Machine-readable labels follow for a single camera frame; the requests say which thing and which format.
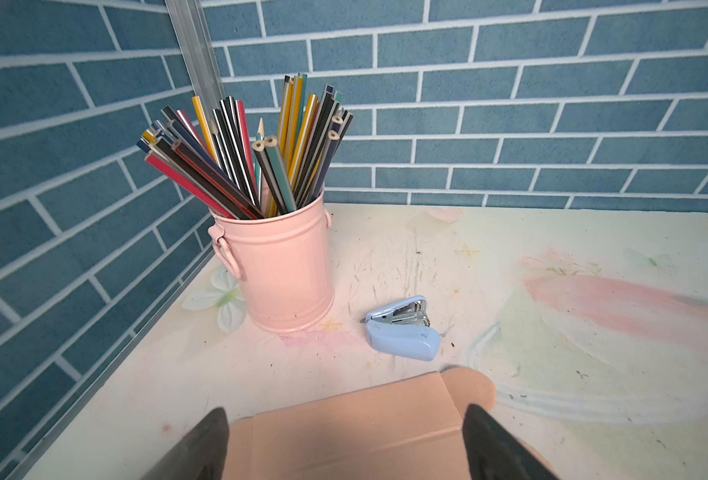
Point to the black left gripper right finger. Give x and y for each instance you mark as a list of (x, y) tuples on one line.
[(493, 453)]

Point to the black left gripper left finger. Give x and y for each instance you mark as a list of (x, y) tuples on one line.
[(200, 454)]

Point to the flat pink paper box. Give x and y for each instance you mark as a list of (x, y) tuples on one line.
[(409, 429)]

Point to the light blue small stapler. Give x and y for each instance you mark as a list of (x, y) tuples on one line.
[(403, 329)]

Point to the pink metal pencil bucket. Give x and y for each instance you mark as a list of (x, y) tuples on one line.
[(282, 264)]

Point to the bundle of coloured pencils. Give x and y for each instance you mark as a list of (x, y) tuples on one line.
[(249, 176)]

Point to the aluminium left corner post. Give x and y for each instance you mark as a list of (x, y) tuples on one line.
[(192, 32)]

